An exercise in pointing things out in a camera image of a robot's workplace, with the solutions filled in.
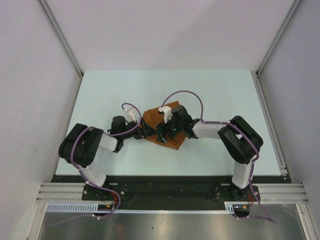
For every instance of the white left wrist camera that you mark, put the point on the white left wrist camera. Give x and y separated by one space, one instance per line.
130 115

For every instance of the orange cloth napkin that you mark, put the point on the orange cloth napkin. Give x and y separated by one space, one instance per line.
152 117

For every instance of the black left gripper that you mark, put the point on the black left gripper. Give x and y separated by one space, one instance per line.
144 132

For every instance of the aluminium corner post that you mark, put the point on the aluminium corner post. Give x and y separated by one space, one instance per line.
294 7
53 23

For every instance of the right aluminium corner post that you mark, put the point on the right aluminium corner post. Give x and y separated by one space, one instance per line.
294 7

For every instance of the left aluminium corner post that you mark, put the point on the left aluminium corner post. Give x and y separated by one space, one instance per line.
53 23

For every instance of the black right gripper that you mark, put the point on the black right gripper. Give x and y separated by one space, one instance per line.
163 128

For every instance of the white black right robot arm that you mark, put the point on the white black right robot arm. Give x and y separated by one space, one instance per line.
242 142

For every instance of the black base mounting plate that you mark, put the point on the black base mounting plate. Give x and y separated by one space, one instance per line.
169 193

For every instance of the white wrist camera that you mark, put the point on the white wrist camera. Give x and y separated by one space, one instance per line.
130 115
166 111

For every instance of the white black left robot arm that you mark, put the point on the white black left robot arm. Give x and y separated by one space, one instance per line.
80 146

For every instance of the white slotted cable duct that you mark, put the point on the white slotted cable duct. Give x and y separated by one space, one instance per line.
96 208

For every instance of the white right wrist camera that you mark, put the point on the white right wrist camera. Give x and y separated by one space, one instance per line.
166 111

